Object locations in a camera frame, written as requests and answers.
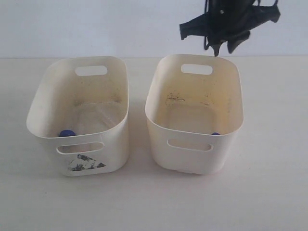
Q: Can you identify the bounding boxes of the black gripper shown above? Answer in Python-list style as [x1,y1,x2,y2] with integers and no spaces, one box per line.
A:
[180,0,281,57]

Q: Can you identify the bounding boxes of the white plastic bin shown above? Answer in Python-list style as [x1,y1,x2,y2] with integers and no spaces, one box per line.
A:
[26,56,129,177]
[145,54,244,175]

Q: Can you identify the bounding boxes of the orange-capped tube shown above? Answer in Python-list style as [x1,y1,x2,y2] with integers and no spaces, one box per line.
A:
[70,104,116,135]

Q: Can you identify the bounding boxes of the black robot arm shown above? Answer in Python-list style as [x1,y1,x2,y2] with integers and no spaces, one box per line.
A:
[179,0,281,57]

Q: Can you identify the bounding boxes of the black cable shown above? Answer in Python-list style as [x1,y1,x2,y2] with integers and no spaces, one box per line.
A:
[203,0,212,51]

